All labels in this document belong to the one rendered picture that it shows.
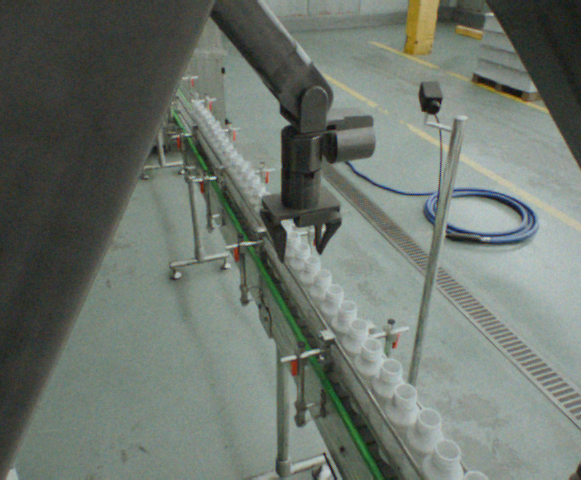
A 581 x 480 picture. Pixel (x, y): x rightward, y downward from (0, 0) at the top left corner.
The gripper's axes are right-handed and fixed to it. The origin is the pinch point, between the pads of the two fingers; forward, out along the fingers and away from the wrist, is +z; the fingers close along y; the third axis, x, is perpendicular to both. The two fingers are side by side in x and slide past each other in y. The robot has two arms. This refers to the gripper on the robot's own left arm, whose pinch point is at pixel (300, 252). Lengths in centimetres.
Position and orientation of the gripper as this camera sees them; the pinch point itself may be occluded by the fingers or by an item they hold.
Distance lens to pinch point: 79.1
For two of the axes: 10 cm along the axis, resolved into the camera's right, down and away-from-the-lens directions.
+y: -9.4, 1.9, -2.9
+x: 3.4, 5.1, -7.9
